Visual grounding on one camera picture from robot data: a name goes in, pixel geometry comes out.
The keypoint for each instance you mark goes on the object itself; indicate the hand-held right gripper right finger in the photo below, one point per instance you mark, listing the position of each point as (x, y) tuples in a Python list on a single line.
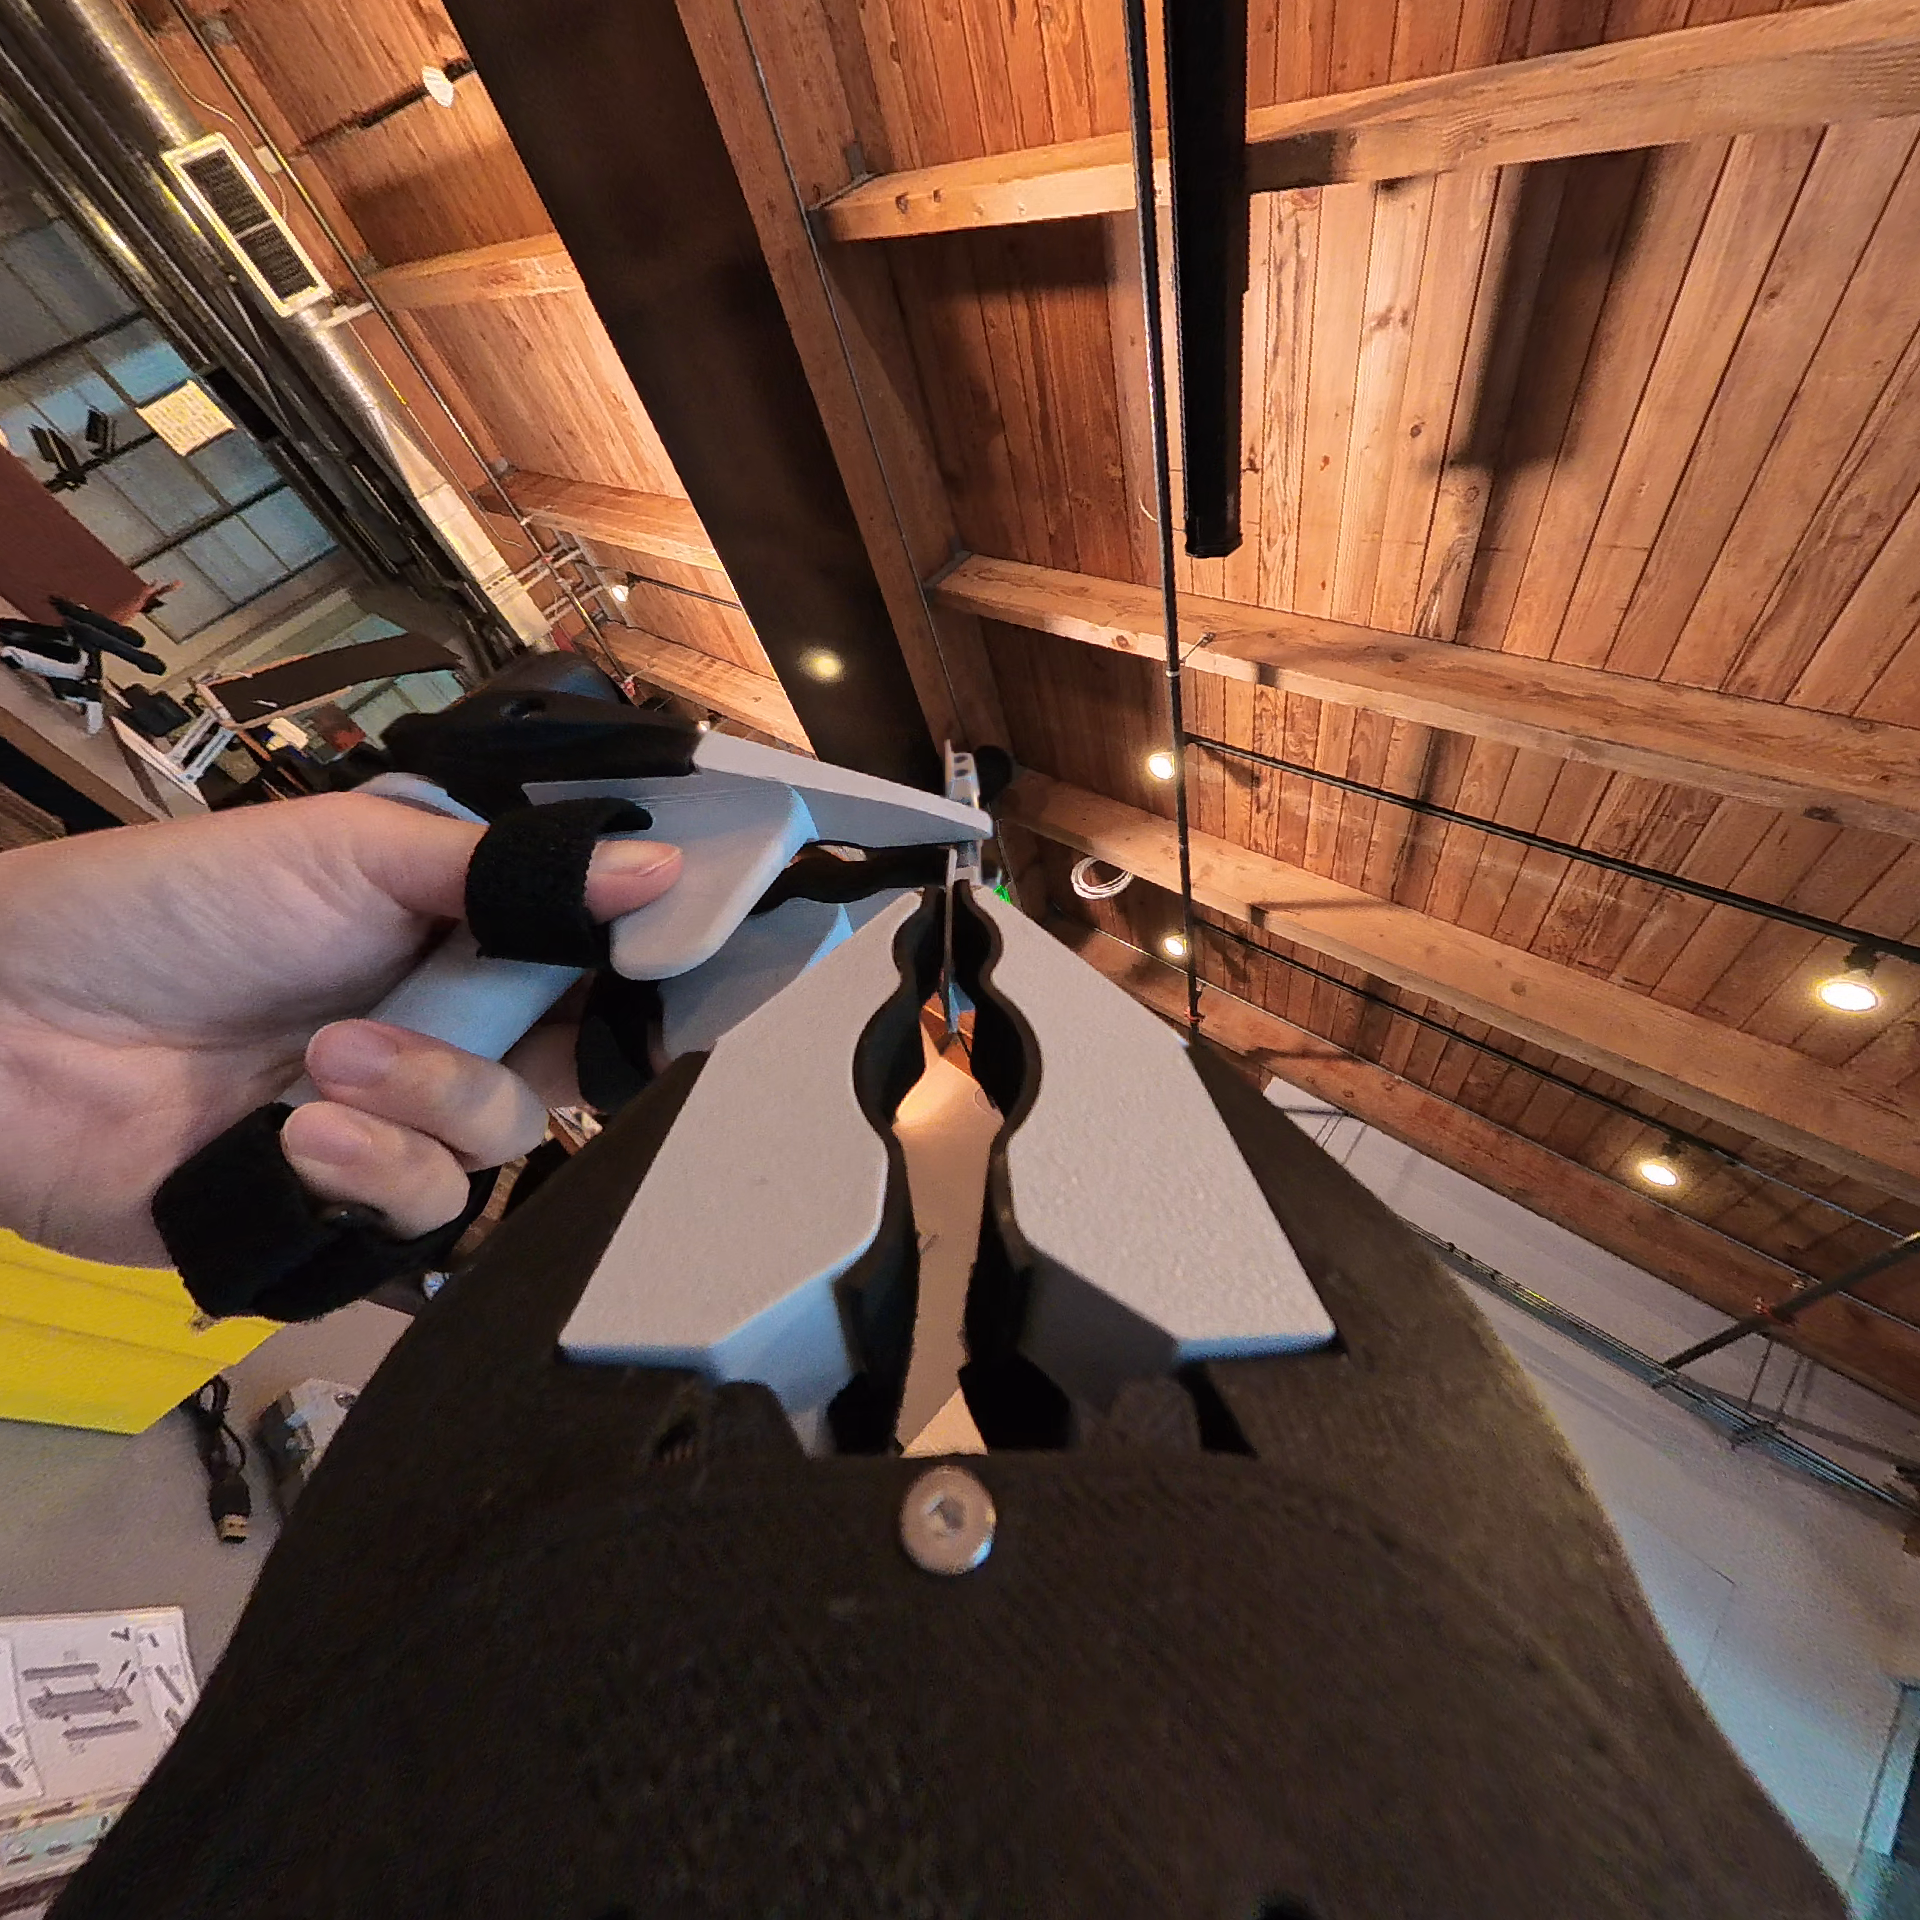
[(1156, 1185)]

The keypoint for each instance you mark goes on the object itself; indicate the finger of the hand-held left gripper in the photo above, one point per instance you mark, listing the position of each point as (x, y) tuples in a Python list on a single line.
[(764, 974), (869, 795)]

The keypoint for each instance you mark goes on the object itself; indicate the paper notice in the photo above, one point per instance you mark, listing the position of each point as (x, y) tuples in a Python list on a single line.
[(185, 416)]

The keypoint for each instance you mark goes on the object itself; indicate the person's left hand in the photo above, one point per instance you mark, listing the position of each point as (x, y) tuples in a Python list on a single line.
[(182, 961)]

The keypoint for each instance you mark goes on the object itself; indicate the small grey part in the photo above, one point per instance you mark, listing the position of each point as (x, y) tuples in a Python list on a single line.
[(300, 1440)]

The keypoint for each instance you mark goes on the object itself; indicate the white air vent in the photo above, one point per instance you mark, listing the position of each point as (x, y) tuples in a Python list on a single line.
[(247, 225)]

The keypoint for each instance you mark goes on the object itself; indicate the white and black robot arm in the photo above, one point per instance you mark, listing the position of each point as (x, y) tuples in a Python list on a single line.
[(68, 661)]

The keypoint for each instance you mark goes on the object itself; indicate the light grey desk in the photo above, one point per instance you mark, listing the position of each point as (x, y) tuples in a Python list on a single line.
[(91, 1545)]

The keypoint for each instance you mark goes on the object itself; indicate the silver air duct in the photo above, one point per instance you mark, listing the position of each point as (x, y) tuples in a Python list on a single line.
[(377, 405)]

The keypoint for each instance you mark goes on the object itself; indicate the long black ceiling tube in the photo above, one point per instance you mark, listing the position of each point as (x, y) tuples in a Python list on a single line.
[(1207, 269)]

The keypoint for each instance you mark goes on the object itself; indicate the printed instruction sheet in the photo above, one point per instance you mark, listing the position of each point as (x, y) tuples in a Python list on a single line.
[(91, 1704)]

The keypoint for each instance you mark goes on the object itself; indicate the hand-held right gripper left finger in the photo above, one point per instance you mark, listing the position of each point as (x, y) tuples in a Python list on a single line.
[(750, 1201)]

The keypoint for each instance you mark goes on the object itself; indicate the thin black ceiling rod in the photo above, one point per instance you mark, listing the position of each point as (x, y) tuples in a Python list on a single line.
[(1162, 451)]

